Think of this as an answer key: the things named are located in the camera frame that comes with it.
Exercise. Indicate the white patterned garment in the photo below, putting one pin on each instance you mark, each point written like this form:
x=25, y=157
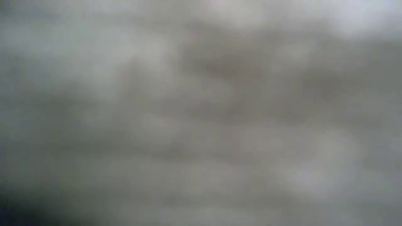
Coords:
x=201, y=113

